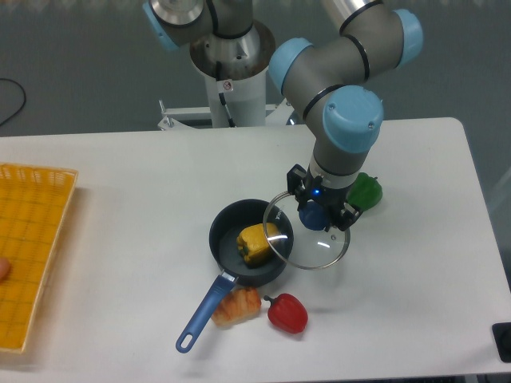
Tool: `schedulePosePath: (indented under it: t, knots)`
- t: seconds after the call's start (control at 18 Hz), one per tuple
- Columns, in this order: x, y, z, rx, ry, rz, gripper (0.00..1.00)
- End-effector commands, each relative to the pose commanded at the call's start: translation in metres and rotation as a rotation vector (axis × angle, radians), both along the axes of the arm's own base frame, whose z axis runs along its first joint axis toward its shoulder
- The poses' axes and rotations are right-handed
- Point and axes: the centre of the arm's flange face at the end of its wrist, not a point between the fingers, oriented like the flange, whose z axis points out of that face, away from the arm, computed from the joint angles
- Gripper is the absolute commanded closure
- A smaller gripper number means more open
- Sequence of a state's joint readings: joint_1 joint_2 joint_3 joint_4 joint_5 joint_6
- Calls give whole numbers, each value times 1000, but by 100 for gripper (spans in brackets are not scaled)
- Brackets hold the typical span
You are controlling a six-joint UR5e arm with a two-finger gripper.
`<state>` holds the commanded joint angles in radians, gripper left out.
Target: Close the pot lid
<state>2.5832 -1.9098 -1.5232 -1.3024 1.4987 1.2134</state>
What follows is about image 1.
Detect red bell pepper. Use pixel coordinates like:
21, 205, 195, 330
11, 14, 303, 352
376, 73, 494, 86
263, 293, 308, 334

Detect yellow plastic basket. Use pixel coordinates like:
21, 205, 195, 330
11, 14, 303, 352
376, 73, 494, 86
1, 163, 78, 353

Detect dark pot blue handle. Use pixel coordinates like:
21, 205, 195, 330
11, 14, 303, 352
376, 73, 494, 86
176, 199, 294, 353

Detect green bell pepper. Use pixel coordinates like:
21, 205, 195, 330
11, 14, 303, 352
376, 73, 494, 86
347, 172, 383, 211

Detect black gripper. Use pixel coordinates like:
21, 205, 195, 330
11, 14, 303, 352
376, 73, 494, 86
286, 164, 363, 231

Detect orange object at left edge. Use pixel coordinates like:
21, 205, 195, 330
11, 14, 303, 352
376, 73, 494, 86
0, 257, 11, 281

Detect glass pot lid blue knob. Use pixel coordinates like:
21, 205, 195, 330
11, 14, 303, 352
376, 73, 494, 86
263, 191, 351, 270

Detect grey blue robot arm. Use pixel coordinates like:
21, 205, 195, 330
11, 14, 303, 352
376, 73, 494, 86
143, 1, 423, 231

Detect black cable on floor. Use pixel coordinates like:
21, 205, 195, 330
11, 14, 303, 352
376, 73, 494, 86
0, 78, 27, 127

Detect black device at table edge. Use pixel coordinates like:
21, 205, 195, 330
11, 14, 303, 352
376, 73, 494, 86
492, 322, 511, 363

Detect croissant bread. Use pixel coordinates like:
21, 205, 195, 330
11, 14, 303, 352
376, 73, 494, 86
212, 287, 261, 327

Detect yellow bell pepper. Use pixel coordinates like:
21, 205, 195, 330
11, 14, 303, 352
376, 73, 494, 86
236, 223, 280, 268

